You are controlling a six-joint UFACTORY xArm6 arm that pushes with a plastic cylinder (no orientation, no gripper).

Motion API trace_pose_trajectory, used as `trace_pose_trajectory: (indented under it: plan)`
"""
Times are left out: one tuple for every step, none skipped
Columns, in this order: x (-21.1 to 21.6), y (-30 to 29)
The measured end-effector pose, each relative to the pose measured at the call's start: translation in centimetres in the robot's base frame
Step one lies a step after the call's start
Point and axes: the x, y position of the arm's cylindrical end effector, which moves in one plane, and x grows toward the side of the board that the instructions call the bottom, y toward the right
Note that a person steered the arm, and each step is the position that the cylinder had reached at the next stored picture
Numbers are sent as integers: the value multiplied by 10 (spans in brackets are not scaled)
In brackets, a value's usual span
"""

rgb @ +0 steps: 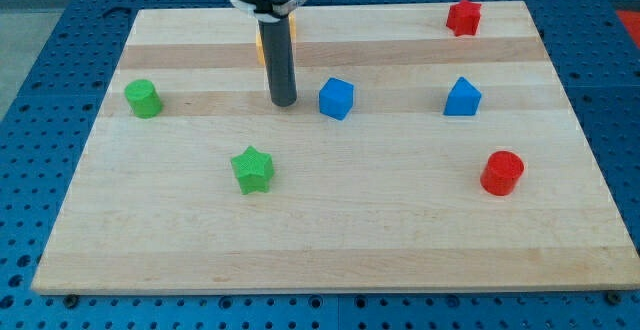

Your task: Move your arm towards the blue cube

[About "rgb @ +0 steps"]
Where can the blue cube block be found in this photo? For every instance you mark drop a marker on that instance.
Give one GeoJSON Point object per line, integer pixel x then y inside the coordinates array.
{"type": "Point", "coordinates": [336, 98]}

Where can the green star block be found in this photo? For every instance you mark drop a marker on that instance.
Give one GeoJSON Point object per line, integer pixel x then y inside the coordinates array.
{"type": "Point", "coordinates": [253, 170]}

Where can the light wooden board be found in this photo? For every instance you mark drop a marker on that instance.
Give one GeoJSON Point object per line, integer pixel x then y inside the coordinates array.
{"type": "Point", "coordinates": [387, 200]}

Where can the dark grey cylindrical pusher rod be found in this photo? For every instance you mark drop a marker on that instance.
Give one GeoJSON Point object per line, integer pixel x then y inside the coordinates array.
{"type": "Point", "coordinates": [279, 62]}

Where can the yellow block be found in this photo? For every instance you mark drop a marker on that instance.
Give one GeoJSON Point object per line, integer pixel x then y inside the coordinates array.
{"type": "Point", "coordinates": [259, 44]}

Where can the blue triangular prism block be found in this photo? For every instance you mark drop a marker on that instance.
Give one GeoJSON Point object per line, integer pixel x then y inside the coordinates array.
{"type": "Point", "coordinates": [463, 99]}

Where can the green cylinder block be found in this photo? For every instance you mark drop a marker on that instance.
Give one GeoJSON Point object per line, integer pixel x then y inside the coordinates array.
{"type": "Point", "coordinates": [143, 98]}

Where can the red cylinder block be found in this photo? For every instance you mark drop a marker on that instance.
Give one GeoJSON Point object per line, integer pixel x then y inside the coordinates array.
{"type": "Point", "coordinates": [502, 173]}

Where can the red star block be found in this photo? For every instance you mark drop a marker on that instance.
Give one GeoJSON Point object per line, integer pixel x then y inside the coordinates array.
{"type": "Point", "coordinates": [464, 18]}

